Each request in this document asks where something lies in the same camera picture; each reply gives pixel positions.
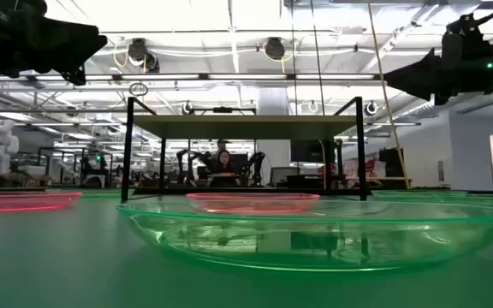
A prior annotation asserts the pink translucent plate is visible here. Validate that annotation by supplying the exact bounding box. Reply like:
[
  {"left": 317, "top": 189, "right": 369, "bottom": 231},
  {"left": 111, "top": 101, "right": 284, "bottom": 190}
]
[
  {"left": 185, "top": 192, "right": 322, "bottom": 215},
  {"left": 0, "top": 191, "right": 83, "bottom": 214}
]

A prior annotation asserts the thin black hanging cable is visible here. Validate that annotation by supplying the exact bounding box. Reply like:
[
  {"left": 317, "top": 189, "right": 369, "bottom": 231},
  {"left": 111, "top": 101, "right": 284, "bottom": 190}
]
[{"left": 290, "top": 0, "right": 299, "bottom": 117}]

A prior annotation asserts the white robot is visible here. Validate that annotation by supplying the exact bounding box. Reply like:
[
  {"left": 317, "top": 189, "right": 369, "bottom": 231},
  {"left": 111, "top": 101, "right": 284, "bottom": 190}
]
[{"left": 0, "top": 118, "right": 21, "bottom": 175}]

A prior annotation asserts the red white carton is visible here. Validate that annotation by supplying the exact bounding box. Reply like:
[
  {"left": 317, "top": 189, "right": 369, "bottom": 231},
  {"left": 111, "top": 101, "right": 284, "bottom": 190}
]
[{"left": 344, "top": 158, "right": 387, "bottom": 179}]

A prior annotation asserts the grey laptop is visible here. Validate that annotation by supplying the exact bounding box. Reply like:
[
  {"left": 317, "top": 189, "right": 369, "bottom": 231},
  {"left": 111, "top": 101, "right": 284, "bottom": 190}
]
[{"left": 270, "top": 166, "right": 301, "bottom": 186}]

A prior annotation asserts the green table mat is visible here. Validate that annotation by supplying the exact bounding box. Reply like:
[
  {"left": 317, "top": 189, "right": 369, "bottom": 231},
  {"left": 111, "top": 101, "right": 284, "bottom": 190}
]
[{"left": 0, "top": 187, "right": 493, "bottom": 308}]

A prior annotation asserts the black hanging cable with loop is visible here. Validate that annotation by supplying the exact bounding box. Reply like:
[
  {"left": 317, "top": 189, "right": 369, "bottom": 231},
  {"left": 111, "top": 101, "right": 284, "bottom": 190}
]
[{"left": 310, "top": 0, "right": 326, "bottom": 117}]

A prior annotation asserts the black hanging ring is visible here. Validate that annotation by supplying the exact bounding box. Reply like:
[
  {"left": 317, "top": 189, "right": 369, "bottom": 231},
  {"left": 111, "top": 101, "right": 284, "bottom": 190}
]
[{"left": 128, "top": 81, "right": 150, "bottom": 98}]

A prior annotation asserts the wooden shelf with black legs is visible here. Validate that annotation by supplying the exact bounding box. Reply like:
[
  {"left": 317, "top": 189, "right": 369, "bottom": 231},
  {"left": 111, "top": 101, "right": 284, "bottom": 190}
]
[{"left": 121, "top": 96, "right": 368, "bottom": 203}]

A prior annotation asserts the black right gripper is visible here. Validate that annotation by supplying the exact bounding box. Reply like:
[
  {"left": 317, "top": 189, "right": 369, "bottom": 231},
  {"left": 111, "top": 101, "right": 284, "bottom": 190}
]
[{"left": 383, "top": 11, "right": 493, "bottom": 107}]

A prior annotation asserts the black monitor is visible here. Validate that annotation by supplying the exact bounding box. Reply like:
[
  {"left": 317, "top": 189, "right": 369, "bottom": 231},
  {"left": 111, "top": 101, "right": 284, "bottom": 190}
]
[{"left": 289, "top": 139, "right": 325, "bottom": 164}]

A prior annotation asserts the black workstation frame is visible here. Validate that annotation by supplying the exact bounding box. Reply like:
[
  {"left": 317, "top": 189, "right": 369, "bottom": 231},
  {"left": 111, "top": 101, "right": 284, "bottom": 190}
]
[{"left": 37, "top": 146, "right": 114, "bottom": 188}]

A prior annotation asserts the yellow hanging cable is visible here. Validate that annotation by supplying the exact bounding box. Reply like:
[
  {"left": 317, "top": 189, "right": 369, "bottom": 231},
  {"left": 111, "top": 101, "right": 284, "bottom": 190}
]
[{"left": 366, "top": 0, "right": 412, "bottom": 190}]

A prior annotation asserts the black ceiling cable reel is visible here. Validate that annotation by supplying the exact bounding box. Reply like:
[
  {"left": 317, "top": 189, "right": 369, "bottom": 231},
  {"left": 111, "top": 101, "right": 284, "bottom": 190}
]
[
  {"left": 126, "top": 37, "right": 161, "bottom": 74},
  {"left": 263, "top": 36, "right": 287, "bottom": 62}
]

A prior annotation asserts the dark cabinet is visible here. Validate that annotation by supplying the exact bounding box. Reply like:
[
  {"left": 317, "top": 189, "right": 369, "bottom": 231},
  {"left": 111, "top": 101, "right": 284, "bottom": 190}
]
[{"left": 377, "top": 147, "right": 406, "bottom": 179}]

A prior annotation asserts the person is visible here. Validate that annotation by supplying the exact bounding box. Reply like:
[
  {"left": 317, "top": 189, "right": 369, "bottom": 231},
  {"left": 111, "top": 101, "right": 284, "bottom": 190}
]
[
  {"left": 210, "top": 149, "right": 241, "bottom": 187},
  {"left": 212, "top": 139, "right": 233, "bottom": 156}
]

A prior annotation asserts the long horizontal light bar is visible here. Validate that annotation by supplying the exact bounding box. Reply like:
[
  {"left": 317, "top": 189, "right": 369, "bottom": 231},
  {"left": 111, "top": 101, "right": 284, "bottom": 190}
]
[{"left": 0, "top": 72, "right": 387, "bottom": 83}]

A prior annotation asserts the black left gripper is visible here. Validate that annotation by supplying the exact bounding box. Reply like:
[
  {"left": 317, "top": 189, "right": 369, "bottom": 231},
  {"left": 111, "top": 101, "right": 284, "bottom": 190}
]
[{"left": 0, "top": 0, "right": 109, "bottom": 86}]

